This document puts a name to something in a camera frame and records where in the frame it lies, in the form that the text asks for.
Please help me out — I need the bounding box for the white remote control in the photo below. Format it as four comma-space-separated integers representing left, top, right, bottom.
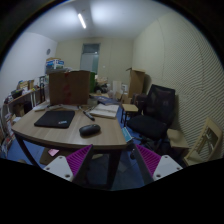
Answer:
46, 104, 64, 111

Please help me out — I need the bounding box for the large brown cardboard box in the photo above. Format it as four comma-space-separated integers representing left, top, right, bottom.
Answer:
48, 70, 92, 106

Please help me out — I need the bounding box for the black computer mouse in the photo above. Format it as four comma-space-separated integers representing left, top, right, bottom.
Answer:
78, 123, 102, 137

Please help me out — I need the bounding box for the flat white device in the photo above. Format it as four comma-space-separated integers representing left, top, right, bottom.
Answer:
33, 104, 48, 112

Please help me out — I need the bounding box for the tall open cardboard box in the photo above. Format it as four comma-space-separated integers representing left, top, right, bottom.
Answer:
125, 67, 147, 99

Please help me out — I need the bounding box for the ceiling tube light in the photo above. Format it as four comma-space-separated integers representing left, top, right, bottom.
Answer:
77, 12, 88, 30

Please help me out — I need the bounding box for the grey door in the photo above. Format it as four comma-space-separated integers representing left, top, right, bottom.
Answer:
79, 43, 101, 75

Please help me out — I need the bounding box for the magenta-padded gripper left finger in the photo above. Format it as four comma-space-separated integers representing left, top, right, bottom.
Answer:
43, 144, 95, 187

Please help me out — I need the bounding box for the black mouse pad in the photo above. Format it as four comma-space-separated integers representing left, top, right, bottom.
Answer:
33, 110, 76, 130

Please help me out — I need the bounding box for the white book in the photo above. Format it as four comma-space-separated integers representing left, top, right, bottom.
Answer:
89, 103, 120, 120

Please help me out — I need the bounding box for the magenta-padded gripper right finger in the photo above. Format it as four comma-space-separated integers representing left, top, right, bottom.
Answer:
132, 143, 184, 186

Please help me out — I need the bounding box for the black marker pen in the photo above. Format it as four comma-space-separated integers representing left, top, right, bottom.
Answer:
82, 109, 96, 122

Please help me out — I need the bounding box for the cluttered shelf unit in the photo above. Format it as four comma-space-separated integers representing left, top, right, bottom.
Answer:
0, 78, 46, 158

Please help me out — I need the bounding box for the small wooden stool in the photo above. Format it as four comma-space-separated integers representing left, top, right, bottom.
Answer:
120, 103, 139, 126

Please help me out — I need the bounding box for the black office chair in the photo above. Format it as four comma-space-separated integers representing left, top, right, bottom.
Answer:
126, 83, 177, 148

